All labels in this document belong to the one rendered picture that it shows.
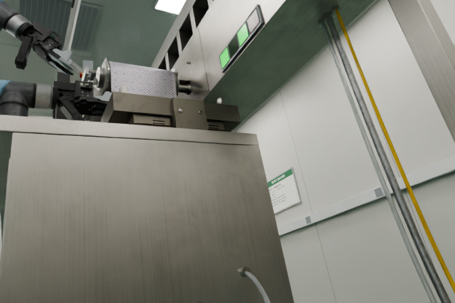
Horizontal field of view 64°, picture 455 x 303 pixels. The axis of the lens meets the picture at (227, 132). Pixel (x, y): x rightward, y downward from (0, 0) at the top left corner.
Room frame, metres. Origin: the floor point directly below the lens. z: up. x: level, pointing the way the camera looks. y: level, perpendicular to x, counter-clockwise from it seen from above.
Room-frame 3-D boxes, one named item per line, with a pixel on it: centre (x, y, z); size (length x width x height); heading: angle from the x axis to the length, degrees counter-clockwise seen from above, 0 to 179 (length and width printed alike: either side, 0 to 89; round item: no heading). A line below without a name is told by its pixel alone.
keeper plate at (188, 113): (0.94, 0.10, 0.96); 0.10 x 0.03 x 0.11; 123
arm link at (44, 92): (0.92, 0.53, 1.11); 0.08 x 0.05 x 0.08; 33
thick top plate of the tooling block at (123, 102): (1.00, 0.16, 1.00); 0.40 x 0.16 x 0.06; 123
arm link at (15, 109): (0.88, 0.61, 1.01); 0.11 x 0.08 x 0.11; 66
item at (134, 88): (1.08, 0.26, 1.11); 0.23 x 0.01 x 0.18; 123
